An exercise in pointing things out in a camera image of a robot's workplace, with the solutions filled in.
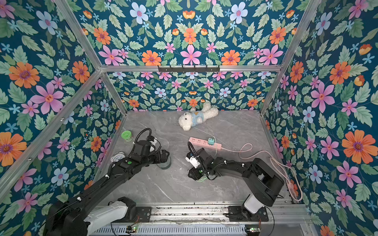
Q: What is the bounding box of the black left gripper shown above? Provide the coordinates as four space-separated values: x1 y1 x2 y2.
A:
139 148 171 168

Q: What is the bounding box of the teal USB charger plug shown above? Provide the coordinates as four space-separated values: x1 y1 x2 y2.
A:
208 138 215 145

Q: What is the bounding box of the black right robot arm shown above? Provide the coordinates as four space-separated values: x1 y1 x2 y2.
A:
186 142 284 214

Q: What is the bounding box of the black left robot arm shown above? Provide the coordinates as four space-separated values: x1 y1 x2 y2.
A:
42 128 169 236

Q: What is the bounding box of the pink power strip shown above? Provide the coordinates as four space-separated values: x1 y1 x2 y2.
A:
189 137 222 150

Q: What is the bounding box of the green round container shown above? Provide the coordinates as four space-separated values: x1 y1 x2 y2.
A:
121 130 133 142

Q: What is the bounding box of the white alarm clock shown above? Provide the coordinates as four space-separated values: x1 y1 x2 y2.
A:
111 151 126 162

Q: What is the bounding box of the white teddy bear toy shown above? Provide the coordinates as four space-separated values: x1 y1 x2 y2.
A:
178 101 219 131

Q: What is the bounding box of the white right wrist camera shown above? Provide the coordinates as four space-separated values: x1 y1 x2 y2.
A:
185 156 201 169

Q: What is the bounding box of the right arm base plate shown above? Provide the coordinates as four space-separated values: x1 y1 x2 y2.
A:
223 206 269 222

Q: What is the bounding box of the pink power strip cord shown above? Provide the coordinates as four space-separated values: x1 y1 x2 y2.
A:
220 143 304 203

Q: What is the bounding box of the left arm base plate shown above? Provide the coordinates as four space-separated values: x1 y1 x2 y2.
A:
117 206 152 223

